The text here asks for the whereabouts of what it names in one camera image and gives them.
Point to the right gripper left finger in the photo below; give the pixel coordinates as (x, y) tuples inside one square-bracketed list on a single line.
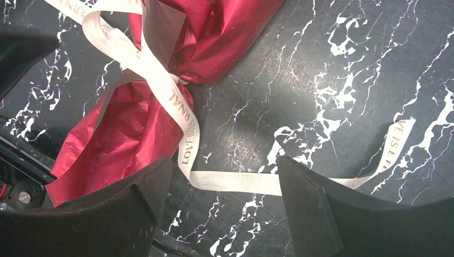
[(117, 220)]

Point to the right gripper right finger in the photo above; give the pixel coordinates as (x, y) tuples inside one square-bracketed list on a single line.
[(329, 219)]

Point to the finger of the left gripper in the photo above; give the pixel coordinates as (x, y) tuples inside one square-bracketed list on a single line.
[(21, 49)]

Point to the beige ribbon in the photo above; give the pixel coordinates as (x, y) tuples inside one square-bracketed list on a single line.
[(113, 43)]

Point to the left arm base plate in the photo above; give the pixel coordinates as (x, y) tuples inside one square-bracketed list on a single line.
[(23, 178)]

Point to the red wrapping paper sheet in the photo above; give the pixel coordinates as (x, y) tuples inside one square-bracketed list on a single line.
[(198, 42)]

